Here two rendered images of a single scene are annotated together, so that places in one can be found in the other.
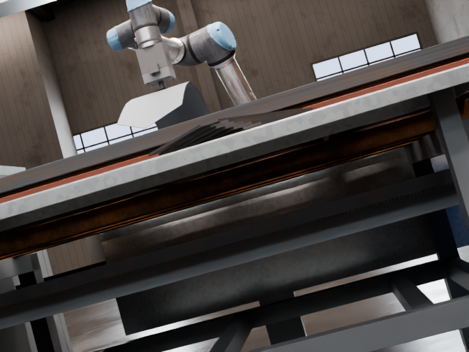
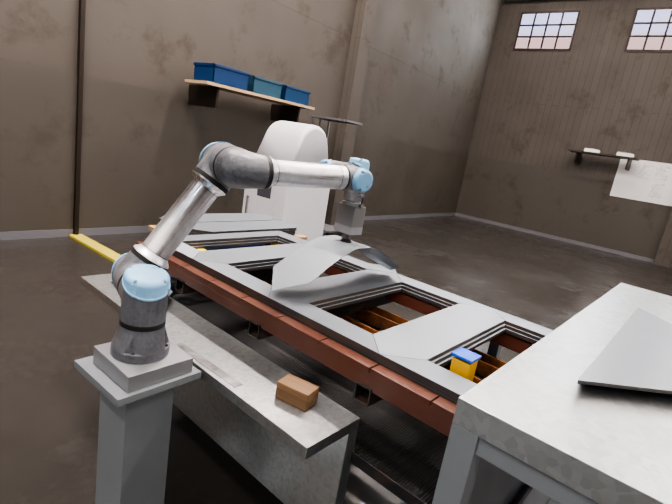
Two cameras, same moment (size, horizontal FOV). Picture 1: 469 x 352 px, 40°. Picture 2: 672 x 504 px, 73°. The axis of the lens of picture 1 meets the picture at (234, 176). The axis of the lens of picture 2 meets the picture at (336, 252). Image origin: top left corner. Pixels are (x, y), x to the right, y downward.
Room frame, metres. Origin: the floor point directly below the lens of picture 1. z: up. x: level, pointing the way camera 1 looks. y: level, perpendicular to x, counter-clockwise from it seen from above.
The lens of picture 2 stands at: (3.33, 0.99, 1.37)
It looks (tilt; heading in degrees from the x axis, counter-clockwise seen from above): 13 degrees down; 212
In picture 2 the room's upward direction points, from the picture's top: 9 degrees clockwise
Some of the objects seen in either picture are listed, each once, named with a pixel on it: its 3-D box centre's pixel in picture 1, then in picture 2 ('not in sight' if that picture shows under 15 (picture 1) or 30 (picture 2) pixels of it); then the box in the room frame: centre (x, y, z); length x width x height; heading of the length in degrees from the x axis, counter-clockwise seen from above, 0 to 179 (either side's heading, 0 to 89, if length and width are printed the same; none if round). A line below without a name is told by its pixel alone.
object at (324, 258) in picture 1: (286, 240); (205, 380); (2.28, -0.11, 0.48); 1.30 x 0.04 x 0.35; 83
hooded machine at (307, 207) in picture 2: not in sight; (286, 190); (-0.74, -2.33, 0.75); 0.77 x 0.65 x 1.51; 177
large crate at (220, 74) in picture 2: not in sight; (221, 76); (-0.40, -3.21, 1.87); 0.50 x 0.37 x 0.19; 175
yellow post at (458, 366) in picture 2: not in sight; (457, 391); (2.17, 0.72, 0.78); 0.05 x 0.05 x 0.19; 83
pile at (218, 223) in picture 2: not in sight; (234, 226); (1.50, -0.84, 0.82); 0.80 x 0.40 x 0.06; 173
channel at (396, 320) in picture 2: (175, 195); (365, 311); (1.69, 0.16, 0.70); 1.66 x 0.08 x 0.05; 83
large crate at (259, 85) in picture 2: not in sight; (258, 87); (-0.95, -3.16, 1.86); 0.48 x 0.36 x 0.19; 175
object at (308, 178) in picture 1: (273, 188); (190, 336); (2.36, -0.12, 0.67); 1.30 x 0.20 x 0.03; 83
